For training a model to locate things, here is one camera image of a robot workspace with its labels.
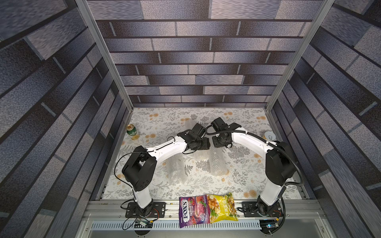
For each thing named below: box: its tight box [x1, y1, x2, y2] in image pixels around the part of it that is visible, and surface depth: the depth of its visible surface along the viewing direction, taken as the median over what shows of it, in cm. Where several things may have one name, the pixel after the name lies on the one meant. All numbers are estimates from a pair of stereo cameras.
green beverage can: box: [126, 123, 137, 137], surface depth 97 cm
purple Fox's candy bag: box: [178, 194, 211, 229], surface depth 73 cm
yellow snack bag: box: [206, 192, 239, 224], surface depth 73 cm
